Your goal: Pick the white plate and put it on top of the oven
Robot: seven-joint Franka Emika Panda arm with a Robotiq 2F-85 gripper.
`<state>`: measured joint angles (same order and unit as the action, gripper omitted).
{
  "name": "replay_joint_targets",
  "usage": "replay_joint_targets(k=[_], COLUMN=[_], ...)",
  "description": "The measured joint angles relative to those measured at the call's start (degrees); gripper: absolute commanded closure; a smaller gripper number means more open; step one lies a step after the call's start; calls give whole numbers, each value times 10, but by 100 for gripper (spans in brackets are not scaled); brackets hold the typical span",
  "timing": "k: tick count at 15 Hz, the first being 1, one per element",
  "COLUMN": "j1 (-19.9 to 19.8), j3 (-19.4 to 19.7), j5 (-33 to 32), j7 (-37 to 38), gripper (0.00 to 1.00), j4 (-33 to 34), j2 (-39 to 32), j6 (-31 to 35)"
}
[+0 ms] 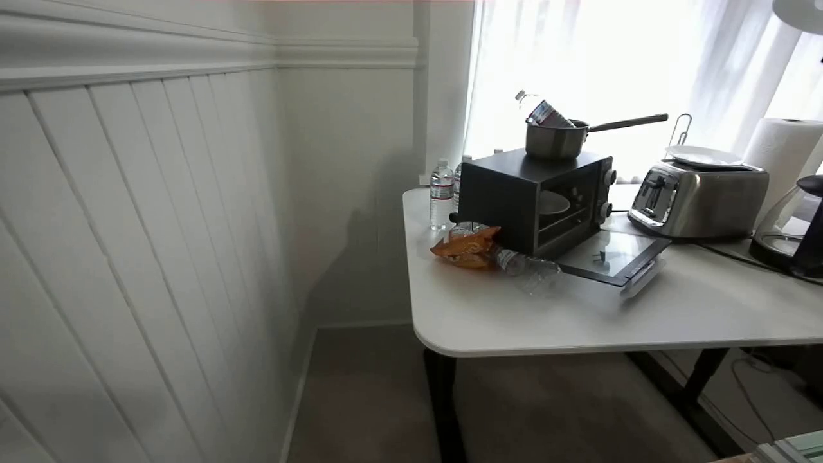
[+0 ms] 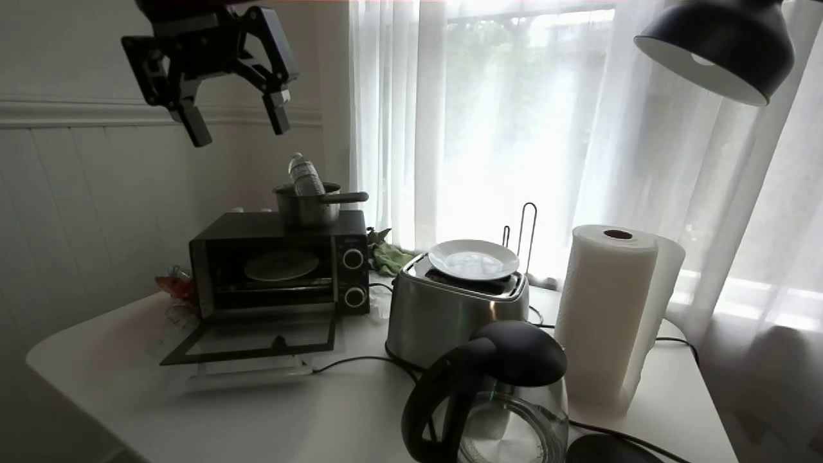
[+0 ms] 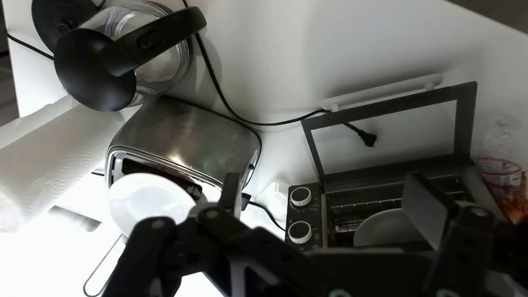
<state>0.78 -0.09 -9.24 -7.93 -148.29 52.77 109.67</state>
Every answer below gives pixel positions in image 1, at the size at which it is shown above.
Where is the black table leg frame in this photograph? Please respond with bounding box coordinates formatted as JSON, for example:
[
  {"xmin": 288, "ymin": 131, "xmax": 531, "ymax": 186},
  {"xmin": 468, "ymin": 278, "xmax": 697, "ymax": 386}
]
[{"xmin": 421, "ymin": 345, "xmax": 823, "ymax": 463}]

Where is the black toaster oven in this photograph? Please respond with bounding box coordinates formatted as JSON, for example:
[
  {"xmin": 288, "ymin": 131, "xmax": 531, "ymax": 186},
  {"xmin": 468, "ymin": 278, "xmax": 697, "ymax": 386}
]
[{"xmin": 457, "ymin": 150, "xmax": 616, "ymax": 257}]

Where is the standing clear water bottle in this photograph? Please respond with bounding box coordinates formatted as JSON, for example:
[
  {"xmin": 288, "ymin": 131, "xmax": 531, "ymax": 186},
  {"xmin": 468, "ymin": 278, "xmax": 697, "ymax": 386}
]
[{"xmin": 430, "ymin": 161, "xmax": 455, "ymax": 232}]

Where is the orange snack bag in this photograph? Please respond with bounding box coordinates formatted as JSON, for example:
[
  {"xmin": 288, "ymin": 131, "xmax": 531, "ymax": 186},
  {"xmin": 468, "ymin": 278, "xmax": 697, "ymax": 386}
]
[{"xmin": 430, "ymin": 227, "xmax": 500, "ymax": 269}]

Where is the silver bread toaster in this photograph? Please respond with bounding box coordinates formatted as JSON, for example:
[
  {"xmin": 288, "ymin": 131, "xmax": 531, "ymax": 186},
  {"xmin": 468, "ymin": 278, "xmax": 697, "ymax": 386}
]
[{"xmin": 627, "ymin": 161, "xmax": 769, "ymax": 240}]

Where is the white sheer curtain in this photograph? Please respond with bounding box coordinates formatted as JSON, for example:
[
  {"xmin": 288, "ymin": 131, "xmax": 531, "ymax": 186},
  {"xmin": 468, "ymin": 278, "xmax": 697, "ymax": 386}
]
[{"xmin": 464, "ymin": 0, "xmax": 823, "ymax": 181}]

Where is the small carton in saucepan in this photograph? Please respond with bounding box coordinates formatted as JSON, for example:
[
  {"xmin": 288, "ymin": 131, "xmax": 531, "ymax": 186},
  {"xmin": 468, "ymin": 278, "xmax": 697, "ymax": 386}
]
[{"xmin": 524, "ymin": 100, "xmax": 572, "ymax": 128}]

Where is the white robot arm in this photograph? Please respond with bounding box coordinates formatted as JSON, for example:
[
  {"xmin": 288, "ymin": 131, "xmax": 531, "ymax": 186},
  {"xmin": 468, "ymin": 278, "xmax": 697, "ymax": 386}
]
[{"xmin": 773, "ymin": 0, "xmax": 823, "ymax": 34}]

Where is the white round plate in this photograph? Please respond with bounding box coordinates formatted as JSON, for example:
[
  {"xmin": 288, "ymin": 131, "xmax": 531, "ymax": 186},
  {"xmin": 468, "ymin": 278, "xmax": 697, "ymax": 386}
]
[{"xmin": 538, "ymin": 191, "xmax": 572, "ymax": 217}]

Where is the steel saucepan with black handle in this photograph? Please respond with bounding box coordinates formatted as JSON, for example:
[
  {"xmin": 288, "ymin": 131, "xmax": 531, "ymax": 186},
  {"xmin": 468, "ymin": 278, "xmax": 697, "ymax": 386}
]
[{"xmin": 524, "ymin": 113, "xmax": 666, "ymax": 161}]

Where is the black coffee maker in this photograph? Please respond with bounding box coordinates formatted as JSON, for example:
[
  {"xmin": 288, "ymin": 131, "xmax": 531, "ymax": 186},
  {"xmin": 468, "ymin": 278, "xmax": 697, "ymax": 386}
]
[{"xmin": 748, "ymin": 176, "xmax": 823, "ymax": 278}]

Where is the white plate on toaster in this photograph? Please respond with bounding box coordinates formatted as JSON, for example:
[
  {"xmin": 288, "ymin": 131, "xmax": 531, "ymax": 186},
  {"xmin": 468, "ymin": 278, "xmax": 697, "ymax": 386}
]
[{"xmin": 666, "ymin": 147, "xmax": 743, "ymax": 170}]

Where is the lying clear plastic bottle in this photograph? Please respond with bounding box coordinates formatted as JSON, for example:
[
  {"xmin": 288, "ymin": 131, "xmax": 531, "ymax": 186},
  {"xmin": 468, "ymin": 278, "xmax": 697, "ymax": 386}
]
[{"xmin": 497, "ymin": 250, "xmax": 562, "ymax": 290}]

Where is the white paper towel roll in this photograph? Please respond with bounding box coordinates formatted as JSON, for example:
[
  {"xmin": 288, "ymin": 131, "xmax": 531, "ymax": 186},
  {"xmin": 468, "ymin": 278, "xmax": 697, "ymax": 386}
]
[{"xmin": 743, "ymin": 119, "xmax": 823, "ymax": 218}]

